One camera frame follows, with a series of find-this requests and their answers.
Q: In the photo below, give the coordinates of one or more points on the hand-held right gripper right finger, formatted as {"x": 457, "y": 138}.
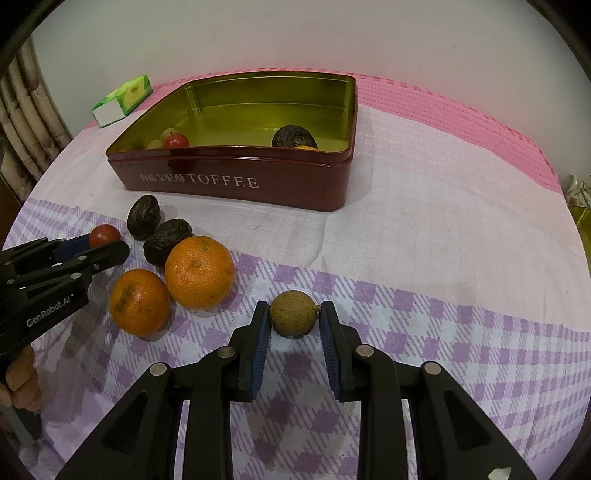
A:
{"x": 330, "y": 350}

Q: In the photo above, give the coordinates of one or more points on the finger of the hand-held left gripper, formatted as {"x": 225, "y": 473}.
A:
{"x": 69, "y": 247}
{"x": 101, "y": 256}

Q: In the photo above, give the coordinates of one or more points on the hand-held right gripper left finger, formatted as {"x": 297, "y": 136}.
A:
{"x": 261, "y": 350}

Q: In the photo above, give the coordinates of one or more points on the red cherry tomato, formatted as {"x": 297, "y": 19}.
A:
{"x": 104, "y": 234}
{"x": 177, "y": 140}

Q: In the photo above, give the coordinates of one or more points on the brown longan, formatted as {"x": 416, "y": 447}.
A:
{"x": 170, "y": 132}
{"x": 292, "y": 314}
{"x": 154, "y": 144}

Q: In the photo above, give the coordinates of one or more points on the dark wrinkled passion fruit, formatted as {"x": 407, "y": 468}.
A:
{"x": 161, "y": 242}
{"x": 294, "y": 137}
{"x": 144, "y": 217}

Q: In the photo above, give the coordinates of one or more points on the orange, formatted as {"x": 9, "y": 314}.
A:
{"x": 138, "y": 302}
{"x": 305, "y": 148}
{"x": 199, "y": 272}

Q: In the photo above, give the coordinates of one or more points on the red tin box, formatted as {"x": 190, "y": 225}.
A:
{"x": 231, "y": 180}

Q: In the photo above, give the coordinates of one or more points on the person's left hand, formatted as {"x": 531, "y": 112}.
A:
{"x": 21, "y": 383}

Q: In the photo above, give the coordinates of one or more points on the green tissue packet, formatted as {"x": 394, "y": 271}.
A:
{"x": 122, "y": 99}

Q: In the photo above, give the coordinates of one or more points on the gold tin lid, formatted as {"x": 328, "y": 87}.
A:
{"x": 582, "y": 221}

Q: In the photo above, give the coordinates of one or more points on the pale background clutter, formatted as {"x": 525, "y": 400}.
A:
{"x": 577, "y": 191}

